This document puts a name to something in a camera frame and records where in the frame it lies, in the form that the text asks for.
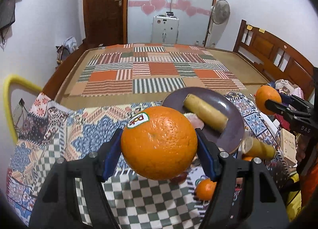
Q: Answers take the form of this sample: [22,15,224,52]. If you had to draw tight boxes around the medium orange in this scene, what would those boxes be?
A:
[255,85,282,115]

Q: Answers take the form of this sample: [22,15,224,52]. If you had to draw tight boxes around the small mandarin orange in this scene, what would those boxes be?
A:
[195,178,217,201]

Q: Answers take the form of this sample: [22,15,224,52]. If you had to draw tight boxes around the sugarcane piece off plate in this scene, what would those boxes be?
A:
[241,137,276,161]

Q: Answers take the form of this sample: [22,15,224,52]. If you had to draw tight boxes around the large orange with sticker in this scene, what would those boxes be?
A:
[121,106,198,180]

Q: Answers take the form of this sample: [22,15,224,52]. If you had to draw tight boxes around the pile of toys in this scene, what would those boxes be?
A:
[267,79,304,99]

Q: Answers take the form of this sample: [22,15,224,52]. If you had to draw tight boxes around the wooden headboard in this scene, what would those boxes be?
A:
[233,19,314,100]

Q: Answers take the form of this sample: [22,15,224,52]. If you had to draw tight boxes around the yellow bag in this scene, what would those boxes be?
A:
[286,171,302,221]

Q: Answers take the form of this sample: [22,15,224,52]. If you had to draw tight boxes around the dark purple plate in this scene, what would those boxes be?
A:
[162,87,245,154]

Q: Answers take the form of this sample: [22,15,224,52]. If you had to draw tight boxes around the dark red grape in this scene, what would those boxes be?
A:
[170,172,188,185]

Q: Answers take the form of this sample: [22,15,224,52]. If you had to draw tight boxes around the sugarcane piece on plate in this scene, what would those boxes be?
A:
[183,94,229,133]

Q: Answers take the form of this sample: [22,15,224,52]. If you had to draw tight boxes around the white standing fan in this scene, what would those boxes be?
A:
[205,0,231,48]

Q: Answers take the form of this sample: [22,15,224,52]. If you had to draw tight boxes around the striped patchwork bed blanket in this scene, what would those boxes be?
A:
[67,44,246,97]

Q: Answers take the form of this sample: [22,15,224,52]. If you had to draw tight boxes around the small white cabinet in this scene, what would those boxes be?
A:
[151,12,179,44]

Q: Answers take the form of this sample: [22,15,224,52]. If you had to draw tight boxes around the frosted sliding wardrobe doors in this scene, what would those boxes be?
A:
[127,0,214,45]

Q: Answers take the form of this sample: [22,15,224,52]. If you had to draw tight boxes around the clothes pile by door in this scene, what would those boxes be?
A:
[56,36,78,65]

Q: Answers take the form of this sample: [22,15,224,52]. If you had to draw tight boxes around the brown wooden door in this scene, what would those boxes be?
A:
[83,0,128,46]

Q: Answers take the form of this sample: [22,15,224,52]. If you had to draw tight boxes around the wooden bed frame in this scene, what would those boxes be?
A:
[43,46,267,110]

